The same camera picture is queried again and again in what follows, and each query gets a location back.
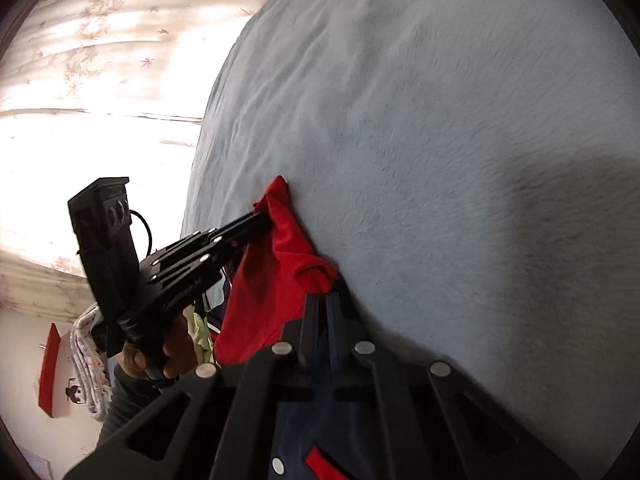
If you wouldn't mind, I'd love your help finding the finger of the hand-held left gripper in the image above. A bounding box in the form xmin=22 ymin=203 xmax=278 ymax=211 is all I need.
xmin=149 ymin=211 xmax=269 ymax=272
xmin=151 ymin=224 xmax=274 ymax=297

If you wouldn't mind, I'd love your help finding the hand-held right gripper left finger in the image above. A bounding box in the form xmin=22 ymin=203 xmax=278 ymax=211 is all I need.
xmin=65 ymin=295 xmax=329 ymax=480

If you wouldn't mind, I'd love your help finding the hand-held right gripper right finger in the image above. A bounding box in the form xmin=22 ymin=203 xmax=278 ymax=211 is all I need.
xmin=326 ymin=292 xmax=577 ymax=480

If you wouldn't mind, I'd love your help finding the navy and red garment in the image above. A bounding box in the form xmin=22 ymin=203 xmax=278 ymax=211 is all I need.
xmin=207 ymin=176 xmax=373 ymax=480

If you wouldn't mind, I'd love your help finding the person's left forearm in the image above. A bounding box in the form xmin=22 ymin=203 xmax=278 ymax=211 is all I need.
xmin=95 ymin=362 xmax=178 ymax=453

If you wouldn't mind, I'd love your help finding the person's left hand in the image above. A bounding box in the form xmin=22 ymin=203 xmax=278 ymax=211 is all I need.
xmin=121 ymin=317 xmax=200 ymax=382

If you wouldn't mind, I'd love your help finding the yellow-green cloth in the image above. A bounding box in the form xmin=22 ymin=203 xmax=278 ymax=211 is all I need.
xmin=182 ymin=307 xmax=217 ymax=365

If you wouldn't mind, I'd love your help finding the white floral cloth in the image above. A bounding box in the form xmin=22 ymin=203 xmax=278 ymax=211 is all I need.
xmin=71 ymin=304 xmax=116 ymax=421

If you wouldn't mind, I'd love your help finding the light blue bed blanket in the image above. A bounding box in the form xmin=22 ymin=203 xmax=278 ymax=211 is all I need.
xmin=182 ymin=0 xmax=640 ymax=480

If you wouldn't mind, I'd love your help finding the leaf print curtain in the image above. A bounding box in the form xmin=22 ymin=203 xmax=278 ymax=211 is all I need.
xmin=0 ymin=0 xmax=281 ymax=321

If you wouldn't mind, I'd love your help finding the black cable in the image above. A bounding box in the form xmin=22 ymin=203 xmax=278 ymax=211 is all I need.
xmin=129 ymin=209 xmax=154 ymax=257

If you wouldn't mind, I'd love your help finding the red wall shelf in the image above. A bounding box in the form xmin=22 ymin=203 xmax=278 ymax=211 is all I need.
xmin=37 ymin=322 xmax=62 ymax=418

